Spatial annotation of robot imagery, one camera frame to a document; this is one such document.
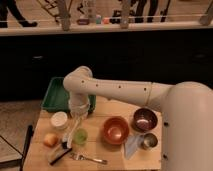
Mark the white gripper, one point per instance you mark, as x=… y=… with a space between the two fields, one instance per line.
x=78 y=111

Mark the white handled dish brush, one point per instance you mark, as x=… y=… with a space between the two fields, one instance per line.
x=69 y=134

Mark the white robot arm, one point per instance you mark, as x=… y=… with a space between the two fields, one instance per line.
x=186 y=108

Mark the green plastic cup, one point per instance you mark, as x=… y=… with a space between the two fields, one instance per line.
x=80 y=136

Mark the small metal cup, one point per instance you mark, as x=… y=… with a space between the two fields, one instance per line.
x=149 y=141

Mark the green plastic tray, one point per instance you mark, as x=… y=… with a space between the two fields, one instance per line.
x=56 y=97

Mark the white small bowl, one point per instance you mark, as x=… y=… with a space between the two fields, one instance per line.
x=59 y=120

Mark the orange plastic bowl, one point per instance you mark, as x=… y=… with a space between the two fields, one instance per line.
x=115 y=130

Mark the orange fruit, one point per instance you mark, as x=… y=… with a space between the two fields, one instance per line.
x=50 y=139

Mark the wooden block eraser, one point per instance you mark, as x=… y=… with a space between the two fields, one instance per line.
x=57 y=153

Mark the silver metal fork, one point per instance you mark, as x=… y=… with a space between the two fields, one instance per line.
x=80 y=157

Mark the grey folded cloth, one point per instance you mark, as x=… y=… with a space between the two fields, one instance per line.
x=132 y=144

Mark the dark purple bowl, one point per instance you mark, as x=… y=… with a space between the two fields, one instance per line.
x=144 y=120

